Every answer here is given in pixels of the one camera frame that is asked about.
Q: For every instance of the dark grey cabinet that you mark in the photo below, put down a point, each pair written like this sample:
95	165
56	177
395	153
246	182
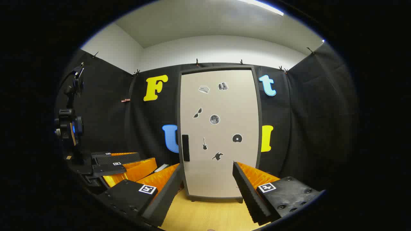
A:
215	198

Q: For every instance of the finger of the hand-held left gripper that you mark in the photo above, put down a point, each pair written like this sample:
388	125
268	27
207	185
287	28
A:
118	158
107	169

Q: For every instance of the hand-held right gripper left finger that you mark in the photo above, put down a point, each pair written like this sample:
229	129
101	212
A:
167	195

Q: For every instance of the row of black cloth clamps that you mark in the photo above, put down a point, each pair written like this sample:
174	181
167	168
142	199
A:
196	61

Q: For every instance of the ceiling light panel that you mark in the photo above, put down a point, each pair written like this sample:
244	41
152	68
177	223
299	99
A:
263	6

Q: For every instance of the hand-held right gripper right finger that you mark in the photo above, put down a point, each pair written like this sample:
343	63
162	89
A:
247	195

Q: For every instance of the small pale cloth clip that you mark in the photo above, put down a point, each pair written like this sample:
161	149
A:
126	100

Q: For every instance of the black backdrop cloth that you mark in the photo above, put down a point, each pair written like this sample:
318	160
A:
106	122

